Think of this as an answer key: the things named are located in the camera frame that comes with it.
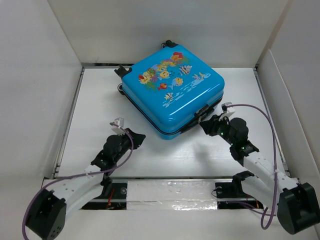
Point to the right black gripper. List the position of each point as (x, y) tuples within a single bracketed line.
[(209, 126)]

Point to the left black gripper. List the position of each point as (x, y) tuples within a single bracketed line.
[(138, 138)]

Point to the blue kids suitcase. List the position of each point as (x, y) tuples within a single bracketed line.
[(172, 88)]

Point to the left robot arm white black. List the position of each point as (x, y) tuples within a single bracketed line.
[(51, 206)]

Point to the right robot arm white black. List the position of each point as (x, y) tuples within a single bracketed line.
[(295, 205)]

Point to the silver tape strip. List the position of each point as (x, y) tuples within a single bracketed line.
[(177, 195)]

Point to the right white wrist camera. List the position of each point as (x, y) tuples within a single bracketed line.
[(227, 111)]

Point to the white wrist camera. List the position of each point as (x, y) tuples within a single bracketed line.
[(227, 111), (118, 125)]

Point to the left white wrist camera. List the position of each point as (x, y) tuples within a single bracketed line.
[(118, 125)]

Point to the metal base rail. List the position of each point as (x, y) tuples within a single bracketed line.
[(114, 196)]

